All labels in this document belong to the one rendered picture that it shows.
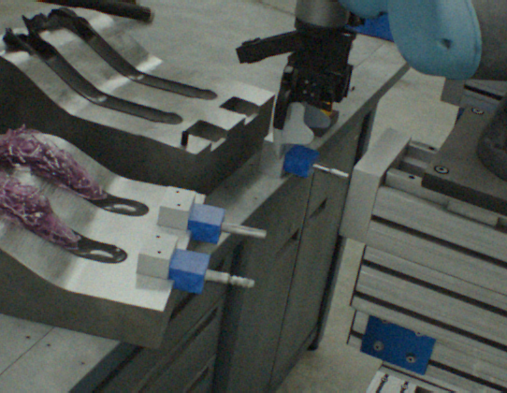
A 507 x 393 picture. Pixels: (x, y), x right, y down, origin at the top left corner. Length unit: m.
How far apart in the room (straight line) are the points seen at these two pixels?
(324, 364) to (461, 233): 1.34
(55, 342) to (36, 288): 0.06
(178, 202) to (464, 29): 0.45
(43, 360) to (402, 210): 0.43
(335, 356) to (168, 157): 1.21
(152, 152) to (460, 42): 0.54
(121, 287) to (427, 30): 0.43
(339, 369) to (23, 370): 1.44
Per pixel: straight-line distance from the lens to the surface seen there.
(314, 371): 2.33
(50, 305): 1.05
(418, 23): 0.91
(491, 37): 0.90
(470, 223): 1.05
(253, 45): 1.36
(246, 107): 1.43
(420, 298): 1.11
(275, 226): 1.68
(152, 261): 1.05
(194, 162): 1.26
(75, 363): 1.02
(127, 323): 1.04
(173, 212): 1.14
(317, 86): 1.34
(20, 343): 1.04
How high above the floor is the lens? 1.47
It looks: 29 degrees down
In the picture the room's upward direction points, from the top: 10 degrees clockwise
